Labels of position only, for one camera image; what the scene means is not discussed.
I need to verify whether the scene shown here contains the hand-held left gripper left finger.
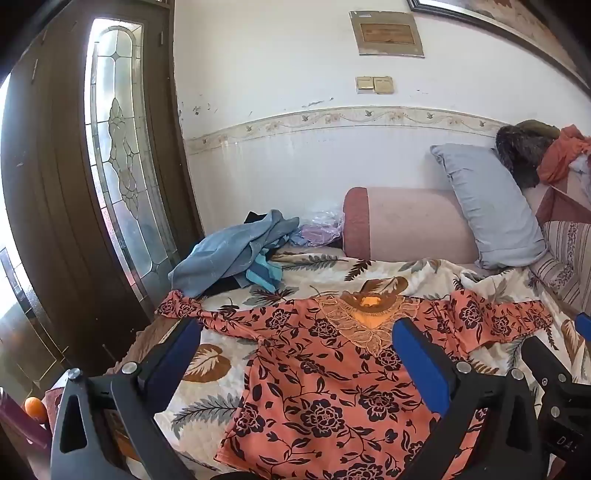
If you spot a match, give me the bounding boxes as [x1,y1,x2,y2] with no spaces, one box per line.
[48,318,204,480]

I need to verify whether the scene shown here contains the beige wall switches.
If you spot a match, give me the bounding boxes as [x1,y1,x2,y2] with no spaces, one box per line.
[355,75,394,95]

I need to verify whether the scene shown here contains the dark furry cloth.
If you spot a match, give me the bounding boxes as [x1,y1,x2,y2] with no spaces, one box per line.
[495,119,561,189]

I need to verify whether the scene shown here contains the orange black floral shirt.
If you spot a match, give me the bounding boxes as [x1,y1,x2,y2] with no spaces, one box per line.
[154,290,555,480]

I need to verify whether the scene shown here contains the dark wooden door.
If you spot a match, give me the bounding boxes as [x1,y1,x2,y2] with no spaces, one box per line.
[0,0,205,374]

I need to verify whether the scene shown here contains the grey pillow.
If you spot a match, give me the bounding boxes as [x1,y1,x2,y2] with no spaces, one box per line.
[430,143,549,269]

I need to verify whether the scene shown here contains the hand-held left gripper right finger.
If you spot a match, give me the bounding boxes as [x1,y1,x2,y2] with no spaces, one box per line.
[392,318,551,480]

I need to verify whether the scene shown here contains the cream leaf print blanket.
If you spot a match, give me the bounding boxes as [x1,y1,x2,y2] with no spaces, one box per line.
[152,247,591,476]

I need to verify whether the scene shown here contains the stained glass door panel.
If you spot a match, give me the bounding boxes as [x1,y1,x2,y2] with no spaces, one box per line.
[84,17,182,296]

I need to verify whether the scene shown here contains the striped sofa cushion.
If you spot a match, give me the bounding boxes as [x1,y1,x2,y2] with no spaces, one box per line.
[529,220,591,315]

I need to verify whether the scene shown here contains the blue-grey cloth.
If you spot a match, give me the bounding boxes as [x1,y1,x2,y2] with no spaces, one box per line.
[168,209,301,298]

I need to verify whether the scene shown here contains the framed wall plaque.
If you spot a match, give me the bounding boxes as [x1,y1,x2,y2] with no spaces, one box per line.
[349,10,424,58]

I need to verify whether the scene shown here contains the maroon object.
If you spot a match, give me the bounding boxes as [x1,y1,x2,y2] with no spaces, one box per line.
[0,390,52,455]

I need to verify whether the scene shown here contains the teal striped cloth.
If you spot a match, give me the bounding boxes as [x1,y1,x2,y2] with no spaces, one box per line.
[246,256,283,292]

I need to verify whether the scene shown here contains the dark picture frame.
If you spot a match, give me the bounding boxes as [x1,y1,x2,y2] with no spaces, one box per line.
[407,0,591,88]

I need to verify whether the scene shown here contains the plain orange cloth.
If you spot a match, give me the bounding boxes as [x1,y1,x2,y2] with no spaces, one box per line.
[537,124,591,185]

